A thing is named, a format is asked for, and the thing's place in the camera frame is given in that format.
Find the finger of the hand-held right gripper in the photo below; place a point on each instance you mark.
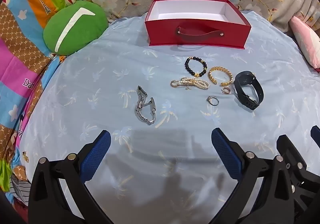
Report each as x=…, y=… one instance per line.
x=316, y=134
x=290, y=149

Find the rose gold hoop earring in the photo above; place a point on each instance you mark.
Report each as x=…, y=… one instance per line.
x=228, y=88

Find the green round pillow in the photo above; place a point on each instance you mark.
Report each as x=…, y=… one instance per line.
x=75, y=31

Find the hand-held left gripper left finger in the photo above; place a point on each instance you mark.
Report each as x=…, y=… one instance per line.
x=96, y=154

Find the pink pillow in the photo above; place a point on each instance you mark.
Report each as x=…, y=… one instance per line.
x=307, y=41

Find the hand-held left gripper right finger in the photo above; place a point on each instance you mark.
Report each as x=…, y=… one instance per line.
x=226, y=154

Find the silver metal watch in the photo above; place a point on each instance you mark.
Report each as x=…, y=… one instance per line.
x=141, y=92

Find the black smartwatch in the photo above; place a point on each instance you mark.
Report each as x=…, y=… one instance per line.
x=243, y=77

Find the light blue palm-print sheet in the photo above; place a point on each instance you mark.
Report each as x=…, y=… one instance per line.
x=100, y=104

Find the colourful cartoon blanket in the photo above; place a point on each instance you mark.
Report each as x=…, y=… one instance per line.
x=22, y=63

